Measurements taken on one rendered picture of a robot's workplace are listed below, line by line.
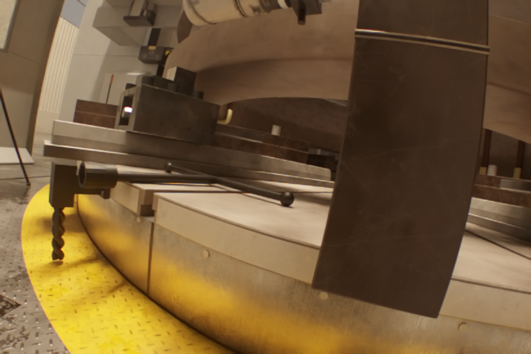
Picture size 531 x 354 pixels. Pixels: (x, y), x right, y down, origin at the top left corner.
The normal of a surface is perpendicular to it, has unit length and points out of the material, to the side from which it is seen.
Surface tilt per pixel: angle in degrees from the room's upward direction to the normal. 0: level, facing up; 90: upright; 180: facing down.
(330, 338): 90
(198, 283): 90
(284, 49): 90
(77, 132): 72
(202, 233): 90
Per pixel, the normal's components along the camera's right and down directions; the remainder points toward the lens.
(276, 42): -0.55, -0.04
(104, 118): 0.37, 0.13
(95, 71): -0.05, 0.06
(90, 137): 0.72, -0.14
